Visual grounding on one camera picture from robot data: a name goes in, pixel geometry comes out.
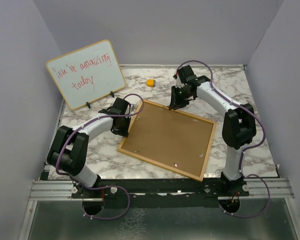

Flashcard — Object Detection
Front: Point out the small whiteboard yellow rim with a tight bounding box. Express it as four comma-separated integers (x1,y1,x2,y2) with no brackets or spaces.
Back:
46,39,126,110

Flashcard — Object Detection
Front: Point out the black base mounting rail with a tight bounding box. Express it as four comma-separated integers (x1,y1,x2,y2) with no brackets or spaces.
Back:
71,178,249,208

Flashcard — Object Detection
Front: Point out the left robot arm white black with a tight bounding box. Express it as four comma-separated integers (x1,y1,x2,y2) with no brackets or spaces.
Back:
47,97,131,198

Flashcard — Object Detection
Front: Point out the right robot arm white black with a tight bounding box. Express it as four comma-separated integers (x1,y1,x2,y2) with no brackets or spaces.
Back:
168,65,257,196

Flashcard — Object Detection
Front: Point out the yellow picture frame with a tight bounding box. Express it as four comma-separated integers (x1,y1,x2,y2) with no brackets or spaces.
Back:
117,100,217,182

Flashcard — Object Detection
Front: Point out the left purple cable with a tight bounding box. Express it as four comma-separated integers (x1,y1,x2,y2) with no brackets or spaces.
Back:
55,93,145,221

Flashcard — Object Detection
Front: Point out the purple cable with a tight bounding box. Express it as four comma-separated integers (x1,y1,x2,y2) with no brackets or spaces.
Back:
55,93,145,221
176,59,271,218

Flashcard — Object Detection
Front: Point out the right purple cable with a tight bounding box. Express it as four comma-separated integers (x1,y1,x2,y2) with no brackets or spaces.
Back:
176,59,271,218

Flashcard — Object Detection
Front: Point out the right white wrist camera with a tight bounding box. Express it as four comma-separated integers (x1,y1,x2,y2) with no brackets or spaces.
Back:
175,77,184,88

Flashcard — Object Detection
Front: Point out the aluminium extrusion rail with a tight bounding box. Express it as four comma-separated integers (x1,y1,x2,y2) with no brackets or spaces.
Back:
28,180,77,202

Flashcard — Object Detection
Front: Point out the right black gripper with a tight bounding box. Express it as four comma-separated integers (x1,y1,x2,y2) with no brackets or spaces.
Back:
170,85,193,111

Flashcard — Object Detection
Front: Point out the yellow grey eraser block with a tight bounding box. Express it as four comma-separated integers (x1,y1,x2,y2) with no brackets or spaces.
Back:
146,79,156,88

